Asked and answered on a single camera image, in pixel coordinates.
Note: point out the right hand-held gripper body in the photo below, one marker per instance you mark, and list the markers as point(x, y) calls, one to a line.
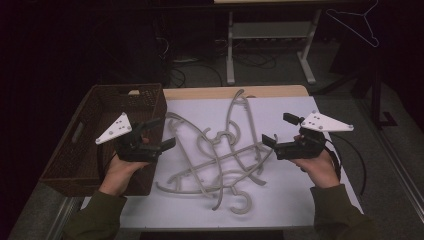
point(323, 124)

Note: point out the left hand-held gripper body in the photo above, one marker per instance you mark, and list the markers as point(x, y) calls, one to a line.
point(115, 128)

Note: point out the brown woven basket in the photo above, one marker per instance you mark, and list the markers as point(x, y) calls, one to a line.
point(83, 160)

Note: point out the person's right hand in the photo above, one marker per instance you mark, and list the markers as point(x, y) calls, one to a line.
point(320, 170)

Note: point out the person's left hand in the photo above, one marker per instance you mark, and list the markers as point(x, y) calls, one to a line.
point(116, 176)

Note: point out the black metal stand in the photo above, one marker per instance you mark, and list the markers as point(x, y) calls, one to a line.
point(376, 96)

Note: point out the white table cover sheet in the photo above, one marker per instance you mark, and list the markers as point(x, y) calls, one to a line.
point(286, 200)

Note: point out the metal floor rail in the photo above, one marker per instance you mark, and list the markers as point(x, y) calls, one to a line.
point(396, 166)

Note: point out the white table frame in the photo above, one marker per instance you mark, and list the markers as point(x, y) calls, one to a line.
point(270, 30)

